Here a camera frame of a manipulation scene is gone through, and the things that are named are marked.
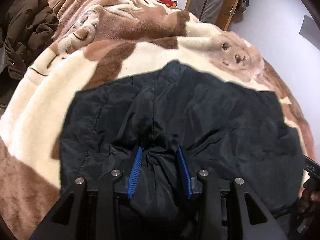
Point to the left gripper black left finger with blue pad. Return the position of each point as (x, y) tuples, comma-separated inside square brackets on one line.
[(81, 213)]

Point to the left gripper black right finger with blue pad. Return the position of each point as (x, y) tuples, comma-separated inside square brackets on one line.
[(226, 209)]

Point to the black padded jacket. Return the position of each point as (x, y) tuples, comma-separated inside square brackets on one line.
[(226, 129)]

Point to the person's right hand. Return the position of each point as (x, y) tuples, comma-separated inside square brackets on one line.
[(309, 196)]

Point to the brown cream plush blanket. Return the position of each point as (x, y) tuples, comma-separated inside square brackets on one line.
[(103, 40)]

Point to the dark brown puffer coat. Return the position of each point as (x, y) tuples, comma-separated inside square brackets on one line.
[(26, 31)]

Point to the red box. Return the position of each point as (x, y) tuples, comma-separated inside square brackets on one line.
[(170, 3)]

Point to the grey wall panel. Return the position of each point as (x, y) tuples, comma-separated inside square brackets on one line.
[(310, 31)]

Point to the wooden door frame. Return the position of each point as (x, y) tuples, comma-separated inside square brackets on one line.
[(218, 12)]

